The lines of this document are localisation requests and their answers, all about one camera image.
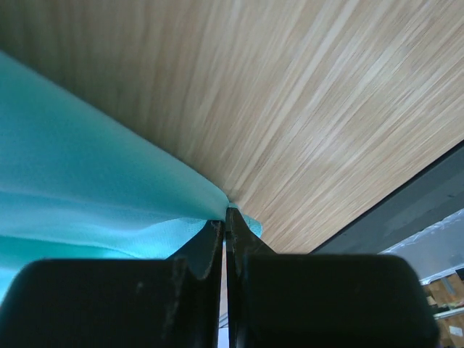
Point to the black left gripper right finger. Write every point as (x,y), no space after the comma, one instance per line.
(321,300)

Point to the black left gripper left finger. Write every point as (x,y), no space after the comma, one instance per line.
(119,303)

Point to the teal t shirt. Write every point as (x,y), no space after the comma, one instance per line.
(77,184)

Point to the aluminium frame rail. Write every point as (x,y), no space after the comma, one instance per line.
(429,197)

